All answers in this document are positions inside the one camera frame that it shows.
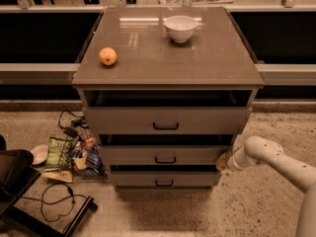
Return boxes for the grey drawer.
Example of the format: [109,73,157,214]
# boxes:
[82,90,253,136]
[109,165,221,189]
[99,134,234,165]

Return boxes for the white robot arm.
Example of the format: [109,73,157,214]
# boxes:
[216,136,316,237]

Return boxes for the grey bottom drawer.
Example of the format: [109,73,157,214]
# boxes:
[109,165,221,189]

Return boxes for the grey three-drawer cabinet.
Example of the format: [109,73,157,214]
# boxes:
[71,6,266,192]

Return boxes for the grey top drawer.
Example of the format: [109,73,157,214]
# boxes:
[82,90,253,136]

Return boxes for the pile of snack packages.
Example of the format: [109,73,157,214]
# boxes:
[71,137,105,178]

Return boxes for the white bowl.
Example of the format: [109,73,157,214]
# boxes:
[165,15,198,42]

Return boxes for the orange fruit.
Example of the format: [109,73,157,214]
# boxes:
[99,47,117,66]

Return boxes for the yellow snack packet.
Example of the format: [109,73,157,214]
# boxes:
[42,171,73,183]

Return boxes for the green chip bag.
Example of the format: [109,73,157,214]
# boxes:
[45,137,72,170]

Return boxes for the white plate on floor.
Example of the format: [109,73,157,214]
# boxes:
[31,144,48,165]

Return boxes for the black equipment base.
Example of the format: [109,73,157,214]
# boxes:
[0,135,98,237]

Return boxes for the black power adapter cable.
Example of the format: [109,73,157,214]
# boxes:
[57,110,90,138]

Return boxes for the black cable on floor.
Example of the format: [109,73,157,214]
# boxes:
[21,182,89,223]

